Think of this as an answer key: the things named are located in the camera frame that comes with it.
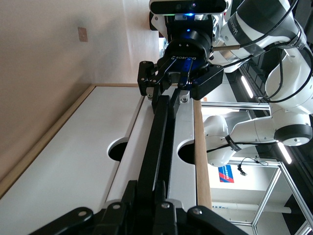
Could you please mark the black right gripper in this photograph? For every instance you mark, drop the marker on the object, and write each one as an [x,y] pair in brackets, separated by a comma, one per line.
[195,46]

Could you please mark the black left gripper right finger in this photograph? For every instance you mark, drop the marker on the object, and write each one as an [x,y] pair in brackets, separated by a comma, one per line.
[195,220]

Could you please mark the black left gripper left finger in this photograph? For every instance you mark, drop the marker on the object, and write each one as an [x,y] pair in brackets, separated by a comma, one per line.
[115,218]

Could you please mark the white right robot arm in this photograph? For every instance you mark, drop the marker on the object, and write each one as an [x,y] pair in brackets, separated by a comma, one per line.
[288,98]

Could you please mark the light wooden drawer cabinet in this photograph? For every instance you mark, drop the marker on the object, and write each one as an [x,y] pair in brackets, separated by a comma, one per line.
[201,147]

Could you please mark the white pipe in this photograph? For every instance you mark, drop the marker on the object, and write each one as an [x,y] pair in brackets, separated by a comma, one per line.
[256,208]

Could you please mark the white ceiling light strip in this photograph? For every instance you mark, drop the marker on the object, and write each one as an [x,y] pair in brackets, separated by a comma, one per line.
[247,85]
[284,152]

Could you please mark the tan tape patch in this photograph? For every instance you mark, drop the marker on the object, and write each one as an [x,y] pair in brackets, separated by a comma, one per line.
[82,34]

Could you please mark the red blue wall sign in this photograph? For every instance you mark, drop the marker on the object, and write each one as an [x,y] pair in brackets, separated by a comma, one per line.
[226,173]

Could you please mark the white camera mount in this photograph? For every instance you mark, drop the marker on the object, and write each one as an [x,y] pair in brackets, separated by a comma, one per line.
[159,23]

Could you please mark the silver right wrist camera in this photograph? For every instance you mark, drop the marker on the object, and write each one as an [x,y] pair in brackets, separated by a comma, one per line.
[185,6]

